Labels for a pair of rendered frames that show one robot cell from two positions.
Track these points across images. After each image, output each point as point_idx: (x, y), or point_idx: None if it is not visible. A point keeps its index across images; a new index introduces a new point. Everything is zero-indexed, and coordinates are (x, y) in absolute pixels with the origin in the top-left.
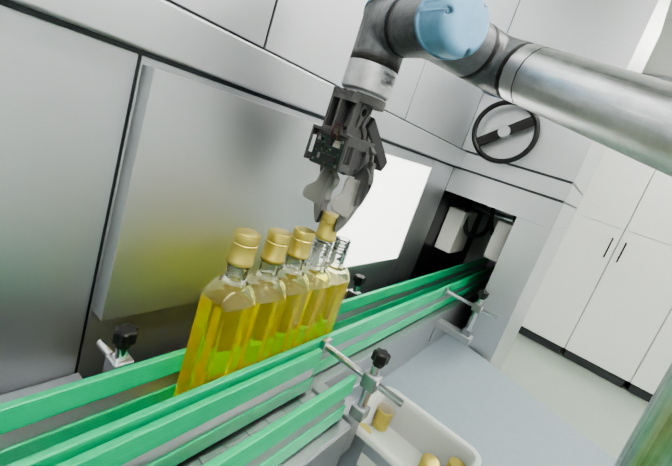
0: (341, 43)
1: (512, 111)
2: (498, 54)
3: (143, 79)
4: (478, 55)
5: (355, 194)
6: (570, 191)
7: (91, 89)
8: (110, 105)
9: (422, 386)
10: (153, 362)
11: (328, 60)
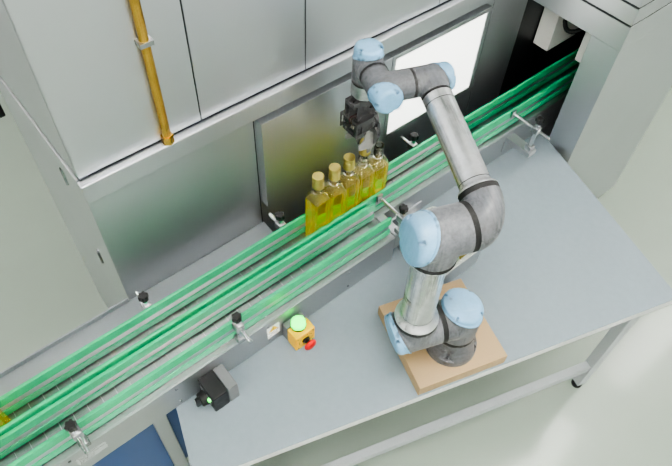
0: (355, 23)
1: None
2: (420, 93)
3: (257, 125)
4: (407, 98)
5: (372, 138)
6: (641, 13)
7: (240, 138)
8: (248, 138)
9: None
10: (293, 222)
11: (349, 38)
